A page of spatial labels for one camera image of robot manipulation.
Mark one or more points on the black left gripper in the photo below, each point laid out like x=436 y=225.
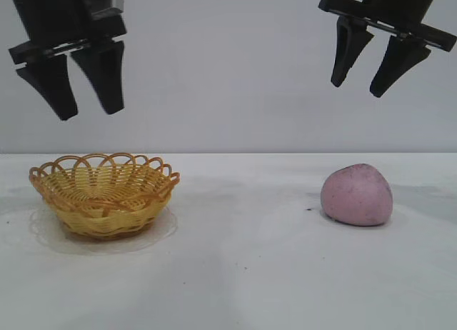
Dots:
x=68 y=19

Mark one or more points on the yellow woven plastic basket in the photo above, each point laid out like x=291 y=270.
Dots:
x=103 y=219

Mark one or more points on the clear plastic saucer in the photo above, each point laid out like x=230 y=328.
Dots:
x=162 y=228

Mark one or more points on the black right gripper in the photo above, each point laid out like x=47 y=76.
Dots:
x=392 y=5

